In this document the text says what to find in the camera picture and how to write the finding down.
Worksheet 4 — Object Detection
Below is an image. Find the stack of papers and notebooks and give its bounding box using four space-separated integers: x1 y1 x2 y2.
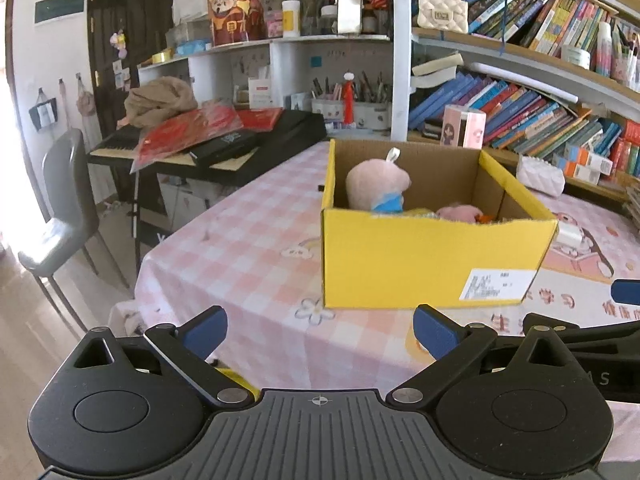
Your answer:
623 185 640 231

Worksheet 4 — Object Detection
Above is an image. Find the white jug container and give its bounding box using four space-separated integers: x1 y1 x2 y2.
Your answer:
336 0 363 35

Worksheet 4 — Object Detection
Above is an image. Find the cream quilted handbag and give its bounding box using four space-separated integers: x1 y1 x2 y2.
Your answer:
416 0 469 35

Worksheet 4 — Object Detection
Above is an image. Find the orange blue white box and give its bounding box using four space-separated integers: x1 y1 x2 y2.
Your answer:
564 144 613 176
552 154 600 185

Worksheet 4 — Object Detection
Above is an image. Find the red plastic bag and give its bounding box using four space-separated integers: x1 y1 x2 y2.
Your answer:
130 101 242 174

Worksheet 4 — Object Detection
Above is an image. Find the grey chair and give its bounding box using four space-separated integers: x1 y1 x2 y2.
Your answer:
18 128 130 330

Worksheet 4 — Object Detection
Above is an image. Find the white bottle yellow label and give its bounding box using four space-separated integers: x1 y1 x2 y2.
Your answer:
282 0 302 38

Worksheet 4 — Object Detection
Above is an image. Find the orange blue white box upper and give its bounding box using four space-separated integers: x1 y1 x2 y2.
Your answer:
564 144 613 176

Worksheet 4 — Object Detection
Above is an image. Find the red figurine bottle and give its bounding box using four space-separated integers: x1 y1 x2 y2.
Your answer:
342 72 355 127

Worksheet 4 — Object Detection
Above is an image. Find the beige crumpled cloth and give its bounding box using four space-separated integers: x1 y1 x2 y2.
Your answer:
124 76 198 129

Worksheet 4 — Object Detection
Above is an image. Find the blue plastic bag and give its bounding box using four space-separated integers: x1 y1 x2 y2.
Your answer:
372 194 404 214

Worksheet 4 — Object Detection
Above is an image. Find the black electronic keyboard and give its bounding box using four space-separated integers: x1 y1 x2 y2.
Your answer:
86 108 329 188

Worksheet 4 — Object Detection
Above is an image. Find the white quilted pearl purse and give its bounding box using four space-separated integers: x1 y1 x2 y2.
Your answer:
516 156 565 197

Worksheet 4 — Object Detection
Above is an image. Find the yellow cardboard box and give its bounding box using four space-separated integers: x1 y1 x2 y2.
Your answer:
321 140 558 309

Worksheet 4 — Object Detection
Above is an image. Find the white pen holder box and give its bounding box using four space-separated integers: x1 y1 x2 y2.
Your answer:
311 99 390 131

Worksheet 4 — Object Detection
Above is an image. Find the fortune god paper lantern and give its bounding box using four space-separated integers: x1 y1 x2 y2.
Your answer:
207 0 267 47

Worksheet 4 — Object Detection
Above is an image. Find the orange blue white box lower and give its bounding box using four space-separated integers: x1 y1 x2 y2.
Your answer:
552 154 600 185

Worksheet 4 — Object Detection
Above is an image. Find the white charger block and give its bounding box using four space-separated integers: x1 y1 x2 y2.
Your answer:
554 221 584 249

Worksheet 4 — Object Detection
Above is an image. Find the pink plush pig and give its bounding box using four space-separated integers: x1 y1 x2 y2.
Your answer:
435 204 496 224

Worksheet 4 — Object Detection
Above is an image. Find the pink box with stickers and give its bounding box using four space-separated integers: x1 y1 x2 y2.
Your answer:
440 104 486 150

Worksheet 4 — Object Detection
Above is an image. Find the pink checkered tablecloth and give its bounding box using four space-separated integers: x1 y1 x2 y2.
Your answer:
108 144 639 391

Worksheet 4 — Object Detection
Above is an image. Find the big pink plush toy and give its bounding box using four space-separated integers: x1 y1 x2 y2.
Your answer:
345 148 411 212

